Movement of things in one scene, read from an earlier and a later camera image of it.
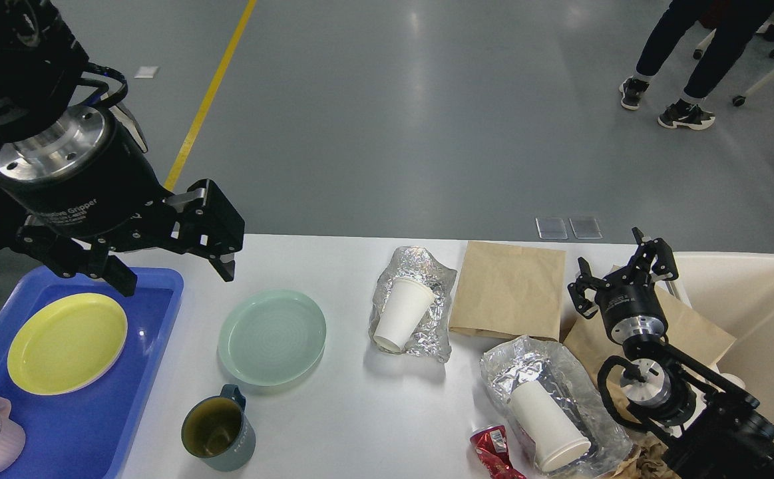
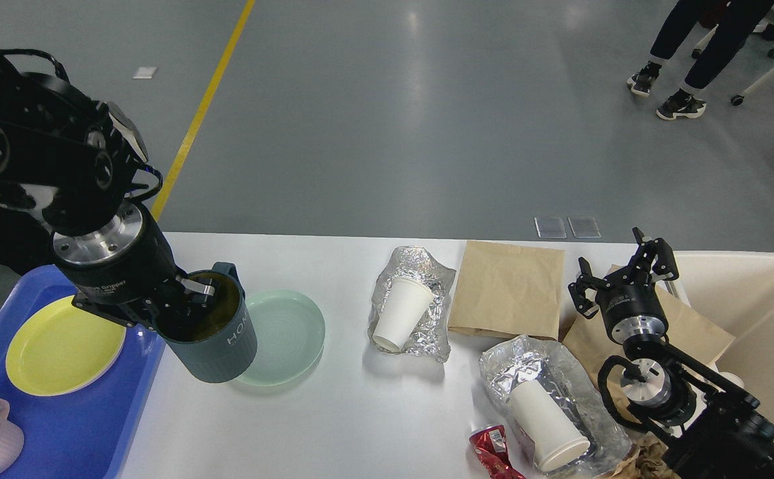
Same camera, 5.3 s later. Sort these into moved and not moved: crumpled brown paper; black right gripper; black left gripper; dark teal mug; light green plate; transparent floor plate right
Moved: black left gripper; dark teal mug
Not moved: crumpled brown paper; light green plate; transparent floor plate right; black right gripper
